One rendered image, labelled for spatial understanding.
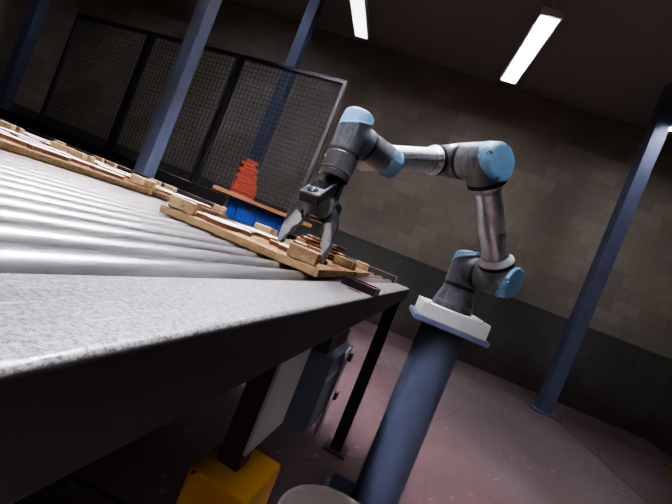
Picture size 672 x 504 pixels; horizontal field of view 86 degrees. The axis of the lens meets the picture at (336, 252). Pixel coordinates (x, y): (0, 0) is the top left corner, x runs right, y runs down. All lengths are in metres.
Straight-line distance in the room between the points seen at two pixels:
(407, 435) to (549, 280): 5.30
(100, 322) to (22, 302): 0.03
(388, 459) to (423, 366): 0.36
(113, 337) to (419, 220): 5.98
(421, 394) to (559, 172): 5.69
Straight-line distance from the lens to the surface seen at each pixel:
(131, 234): 0.44
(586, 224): 6.80
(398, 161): 0.92
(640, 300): 7.15
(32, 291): 0.22
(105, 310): 0.21
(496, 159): 1.15
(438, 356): 1.40
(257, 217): 1.80
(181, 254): 0.43
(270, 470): 0.52
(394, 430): 1.48
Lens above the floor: 0.99
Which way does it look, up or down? 1 degrees down
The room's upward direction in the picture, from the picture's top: 22 degrees clockwise
